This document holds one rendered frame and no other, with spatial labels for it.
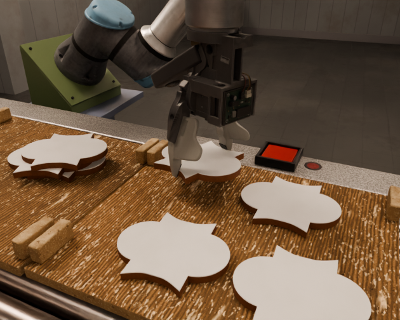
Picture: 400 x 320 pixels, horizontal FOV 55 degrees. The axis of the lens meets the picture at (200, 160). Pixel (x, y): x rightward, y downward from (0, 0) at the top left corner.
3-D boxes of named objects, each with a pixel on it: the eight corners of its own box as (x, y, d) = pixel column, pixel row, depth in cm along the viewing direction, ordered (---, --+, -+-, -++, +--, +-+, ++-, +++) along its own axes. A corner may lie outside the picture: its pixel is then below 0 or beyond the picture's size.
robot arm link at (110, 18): (86, 20, 111) (107, -16, 102) (123, 52, 114) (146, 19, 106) (64, 35, 102) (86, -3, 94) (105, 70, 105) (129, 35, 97)
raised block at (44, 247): (65, 233, 51) (61, 216, 50) (76, 236, 51) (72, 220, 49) (30, 262, 46) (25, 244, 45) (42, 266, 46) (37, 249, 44)
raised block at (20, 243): (49, 229, 52) (45, 213, 51) (59, 233, 51) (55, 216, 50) (13, 257, 47) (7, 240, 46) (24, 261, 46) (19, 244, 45)
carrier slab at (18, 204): (12, 121, 90) (11, 115, 89) (164, 156, 74) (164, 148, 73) (-165, 197, 62) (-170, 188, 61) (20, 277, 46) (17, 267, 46)
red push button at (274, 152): (268, 150, 78) (268, 143, 77) (298, 155, 76) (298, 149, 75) (259, 162, 73) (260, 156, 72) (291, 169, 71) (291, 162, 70)
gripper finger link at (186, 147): (182, 187, 51) (206, 122, 50) (155, 171, 55) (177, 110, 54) (197, 189, 53) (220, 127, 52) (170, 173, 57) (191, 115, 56)
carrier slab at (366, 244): (166, 155, 74) (165, 148, 74) (396, 206, 59) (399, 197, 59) (25, 277, 46) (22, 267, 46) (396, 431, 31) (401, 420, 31)
